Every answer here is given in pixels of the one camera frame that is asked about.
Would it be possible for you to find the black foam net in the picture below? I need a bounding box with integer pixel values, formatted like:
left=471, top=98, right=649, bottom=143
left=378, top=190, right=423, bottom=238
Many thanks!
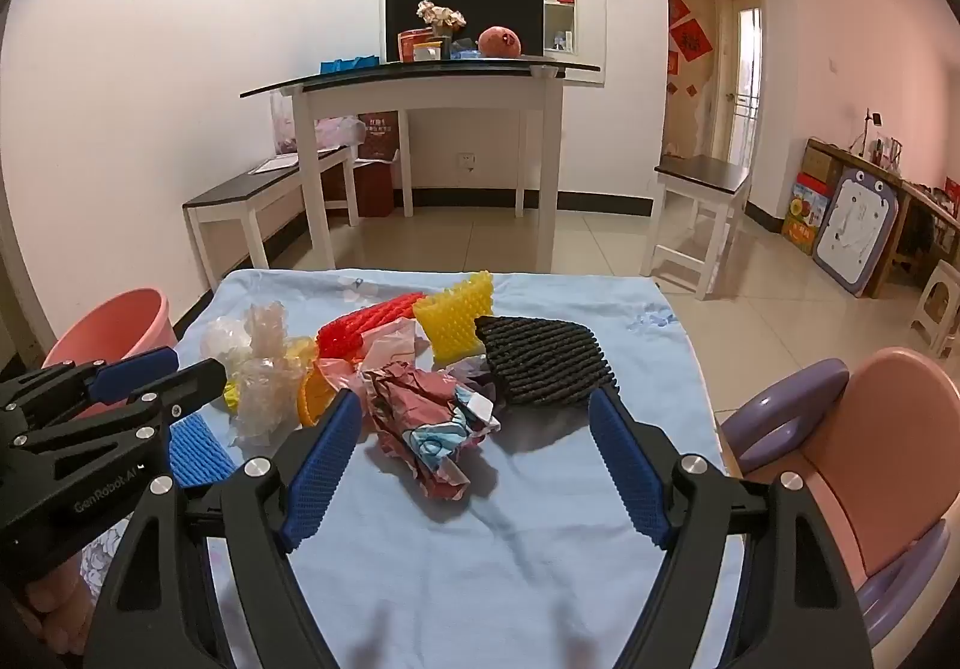
left=474, top=315, right=622, bottom=409

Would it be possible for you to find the white door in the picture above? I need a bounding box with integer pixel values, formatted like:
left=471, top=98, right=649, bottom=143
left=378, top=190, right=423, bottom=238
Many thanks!
left=716, top=0, right=766, bottom=167

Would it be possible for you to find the yellow foam net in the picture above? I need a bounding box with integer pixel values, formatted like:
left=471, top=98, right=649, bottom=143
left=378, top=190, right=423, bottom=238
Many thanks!
left=412, top=271, right=496, bottom=364

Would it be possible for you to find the black monitor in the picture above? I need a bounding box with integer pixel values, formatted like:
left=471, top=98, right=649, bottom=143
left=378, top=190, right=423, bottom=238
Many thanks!
left=384, top=0, right=546, bottom=64

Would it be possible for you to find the pink plastic bag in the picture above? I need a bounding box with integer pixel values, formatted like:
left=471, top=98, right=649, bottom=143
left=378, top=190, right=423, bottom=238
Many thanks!
left=271, top=91, right=353, bottom=156

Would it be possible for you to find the orange plastic wrapper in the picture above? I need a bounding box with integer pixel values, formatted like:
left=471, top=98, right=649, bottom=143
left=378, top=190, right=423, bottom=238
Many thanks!
left=296, top=369, right=340, bottom=428

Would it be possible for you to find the person's left hand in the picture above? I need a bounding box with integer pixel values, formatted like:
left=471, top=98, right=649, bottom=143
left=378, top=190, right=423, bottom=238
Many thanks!
left=19, top=553, right=95, bottom=655

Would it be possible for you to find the blue foam net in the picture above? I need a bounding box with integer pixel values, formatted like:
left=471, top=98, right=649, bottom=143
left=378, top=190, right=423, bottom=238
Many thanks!
left=169, top=414, right=239, bottom=490

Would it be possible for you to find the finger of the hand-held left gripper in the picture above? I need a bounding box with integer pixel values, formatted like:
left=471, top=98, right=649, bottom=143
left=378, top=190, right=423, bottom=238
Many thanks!
left=0, top=346, right=181, bottom=424
left=11, top=360, right=227, bottom=469

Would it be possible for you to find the wooden side desk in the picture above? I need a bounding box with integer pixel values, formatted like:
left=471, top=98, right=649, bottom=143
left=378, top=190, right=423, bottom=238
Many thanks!
left=806, top=138, right=960, bottom=299

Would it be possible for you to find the brown cardboard box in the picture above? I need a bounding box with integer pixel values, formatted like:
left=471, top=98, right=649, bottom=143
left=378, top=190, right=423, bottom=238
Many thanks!
left=799, top=144, right=845, bottom=194

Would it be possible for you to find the dark-top white bench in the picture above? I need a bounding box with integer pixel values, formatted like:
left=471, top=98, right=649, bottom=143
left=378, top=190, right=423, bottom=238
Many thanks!
left=182, top=144, right=359, bottom=291

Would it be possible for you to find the colourful printed box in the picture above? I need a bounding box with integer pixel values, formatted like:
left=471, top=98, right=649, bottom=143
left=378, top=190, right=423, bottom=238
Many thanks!
left=781, top=183, right=833, bottom=256

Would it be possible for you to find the pink translucent plastic packet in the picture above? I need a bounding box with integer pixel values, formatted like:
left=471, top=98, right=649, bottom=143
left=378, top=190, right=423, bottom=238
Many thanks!
left=319, top=320, right=417, bottom=400

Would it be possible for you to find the pink and purple child chair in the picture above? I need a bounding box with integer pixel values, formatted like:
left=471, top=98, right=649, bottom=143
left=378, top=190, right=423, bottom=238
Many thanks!
left=718, top=346, right=960, bottom=647

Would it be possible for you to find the dried flower bouquet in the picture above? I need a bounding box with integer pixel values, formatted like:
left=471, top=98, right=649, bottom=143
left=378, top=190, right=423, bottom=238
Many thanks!
left=416, top=0, right=467, bottom=40

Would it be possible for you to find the red paper wall decoration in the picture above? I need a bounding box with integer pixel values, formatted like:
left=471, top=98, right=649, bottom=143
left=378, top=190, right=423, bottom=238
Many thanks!
left=670, top=20, right=713, bottom=62

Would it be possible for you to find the red round plush toy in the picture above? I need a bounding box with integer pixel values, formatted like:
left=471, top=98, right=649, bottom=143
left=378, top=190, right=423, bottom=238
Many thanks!
left=478, top=25, right=522, bottom=58

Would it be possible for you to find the printed paper wrapper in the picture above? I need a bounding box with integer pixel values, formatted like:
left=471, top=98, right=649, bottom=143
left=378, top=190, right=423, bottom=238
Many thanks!
left=364, top=361, right=502, bottom=505

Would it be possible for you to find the dark red box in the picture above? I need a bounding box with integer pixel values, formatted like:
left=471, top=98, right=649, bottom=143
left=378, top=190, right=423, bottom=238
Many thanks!
left=352, top=159, right=395, bottom=218

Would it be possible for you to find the dark-top white stool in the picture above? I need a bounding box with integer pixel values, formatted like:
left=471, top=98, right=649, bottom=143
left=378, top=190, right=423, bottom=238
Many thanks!
left=643, top=154, right=753, bottom=301

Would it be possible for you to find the small white plastic stool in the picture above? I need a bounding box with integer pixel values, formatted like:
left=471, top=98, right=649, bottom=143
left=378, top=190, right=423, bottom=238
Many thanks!
left=910, top=260, right=960, bottom=359

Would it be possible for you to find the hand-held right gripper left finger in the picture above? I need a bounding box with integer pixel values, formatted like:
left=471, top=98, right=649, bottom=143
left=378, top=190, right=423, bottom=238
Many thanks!
left=82, top=388, right=365, bottom=669

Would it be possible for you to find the light blue floral cloth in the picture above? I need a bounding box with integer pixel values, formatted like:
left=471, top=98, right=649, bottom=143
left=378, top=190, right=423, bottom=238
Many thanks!
left=82, top=268, right=751, bottom=669

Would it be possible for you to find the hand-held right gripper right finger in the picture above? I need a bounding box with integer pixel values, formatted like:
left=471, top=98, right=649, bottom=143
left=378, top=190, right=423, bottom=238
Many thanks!
left=587, top=386, right=875, bottom=669

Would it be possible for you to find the red foam net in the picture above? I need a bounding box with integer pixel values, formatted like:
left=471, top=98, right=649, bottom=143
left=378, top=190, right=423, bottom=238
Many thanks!
left=315, top=292, right=427, bottom=359

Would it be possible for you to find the red gift bag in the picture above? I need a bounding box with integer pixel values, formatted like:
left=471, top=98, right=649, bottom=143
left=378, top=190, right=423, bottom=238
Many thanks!
left=358, top=110, right=400, bottom=161

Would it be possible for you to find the white glass-top table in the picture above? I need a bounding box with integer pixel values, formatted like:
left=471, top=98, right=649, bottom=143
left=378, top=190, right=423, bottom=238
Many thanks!
left=240, top=55, right=602, bottom=272

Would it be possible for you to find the pink plastic bucket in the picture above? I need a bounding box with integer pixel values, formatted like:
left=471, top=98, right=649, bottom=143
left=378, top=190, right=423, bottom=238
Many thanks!
left=41, top=289, right=179, bottom=419

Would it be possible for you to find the crumpled clear plastic wrap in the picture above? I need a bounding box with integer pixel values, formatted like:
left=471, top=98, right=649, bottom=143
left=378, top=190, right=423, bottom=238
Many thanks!
left=229, top=304, right=308, bottom=449

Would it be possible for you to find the purple framed drawing board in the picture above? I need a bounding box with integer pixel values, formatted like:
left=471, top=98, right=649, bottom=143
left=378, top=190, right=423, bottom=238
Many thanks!
left=814, top=165, right=899, bottom=299

